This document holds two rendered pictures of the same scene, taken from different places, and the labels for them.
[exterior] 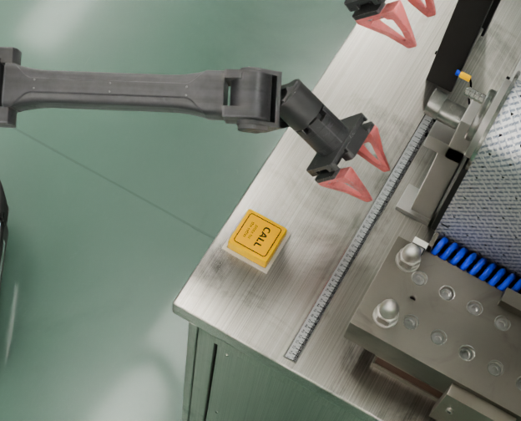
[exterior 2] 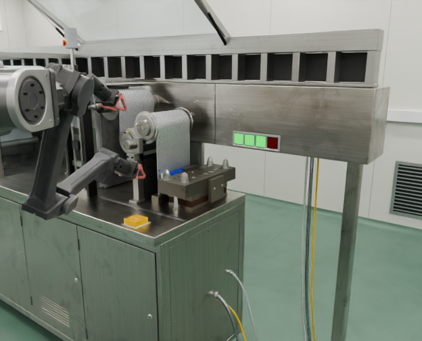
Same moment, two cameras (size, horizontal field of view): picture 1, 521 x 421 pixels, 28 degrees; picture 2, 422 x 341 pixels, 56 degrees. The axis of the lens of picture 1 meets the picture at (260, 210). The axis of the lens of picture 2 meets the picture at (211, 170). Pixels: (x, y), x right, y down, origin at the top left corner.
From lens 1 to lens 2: 1.62 m
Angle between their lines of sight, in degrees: 70
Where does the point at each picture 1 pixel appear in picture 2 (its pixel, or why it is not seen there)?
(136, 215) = not seen: outside the picture
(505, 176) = (163, 129)
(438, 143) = (136, 155)
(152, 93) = (95, 164)
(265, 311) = (165, 223)
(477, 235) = (166, 164)
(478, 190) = (160, 143)
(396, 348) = (195, 182)
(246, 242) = (138, 219)
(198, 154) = not seen: outside the picture
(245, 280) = (151, 225)
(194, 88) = (99, 157)
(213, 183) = not seen: outside the picture
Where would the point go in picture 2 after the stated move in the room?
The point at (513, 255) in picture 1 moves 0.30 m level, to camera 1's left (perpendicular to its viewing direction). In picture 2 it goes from (174, 162) to (147, 178)
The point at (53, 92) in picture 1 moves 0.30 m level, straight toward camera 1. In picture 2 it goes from (76, 180) to (170, 177)
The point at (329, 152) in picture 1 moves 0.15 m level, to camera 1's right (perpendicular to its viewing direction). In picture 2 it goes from (130, 166) to (145, 157)
